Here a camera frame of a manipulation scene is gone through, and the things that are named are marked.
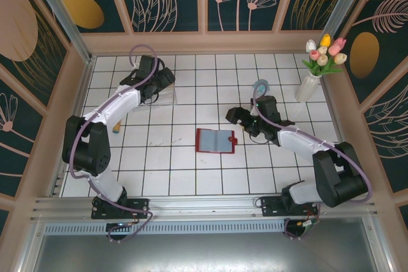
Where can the light blue toy mushroom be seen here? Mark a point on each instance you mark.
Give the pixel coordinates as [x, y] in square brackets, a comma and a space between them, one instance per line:
[266, 85]

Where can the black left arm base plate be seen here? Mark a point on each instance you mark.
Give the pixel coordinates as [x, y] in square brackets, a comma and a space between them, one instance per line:
[137, 206]

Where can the grey metal panel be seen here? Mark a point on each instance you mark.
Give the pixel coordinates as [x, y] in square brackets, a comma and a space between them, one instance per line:
[204, 253]

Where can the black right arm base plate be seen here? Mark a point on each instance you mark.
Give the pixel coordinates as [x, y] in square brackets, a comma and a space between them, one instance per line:
[271, 206]

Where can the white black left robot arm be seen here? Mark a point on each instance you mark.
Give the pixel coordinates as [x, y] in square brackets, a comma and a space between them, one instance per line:
[108, 109]

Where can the teal toy garden fork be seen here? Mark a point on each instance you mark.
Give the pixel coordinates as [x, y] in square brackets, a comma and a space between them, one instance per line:
[117, 129]

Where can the red card holder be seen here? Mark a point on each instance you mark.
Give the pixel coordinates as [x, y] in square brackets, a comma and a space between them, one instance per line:
[210, 139]

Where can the clear acrylic card organizer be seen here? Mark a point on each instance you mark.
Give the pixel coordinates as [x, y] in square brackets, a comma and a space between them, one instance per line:
[167, 98]

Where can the white ribbed vase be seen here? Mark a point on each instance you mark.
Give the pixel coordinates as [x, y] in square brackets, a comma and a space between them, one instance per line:
[306, 88]

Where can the aluminium mounting rail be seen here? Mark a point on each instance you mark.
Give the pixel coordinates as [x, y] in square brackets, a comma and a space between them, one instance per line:
[204, 206]

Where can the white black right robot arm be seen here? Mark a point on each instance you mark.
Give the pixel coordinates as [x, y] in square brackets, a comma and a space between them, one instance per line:
[299, 139]

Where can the artificial tulip bouquet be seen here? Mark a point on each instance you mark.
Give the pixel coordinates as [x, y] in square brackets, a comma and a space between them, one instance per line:
[322, 58]

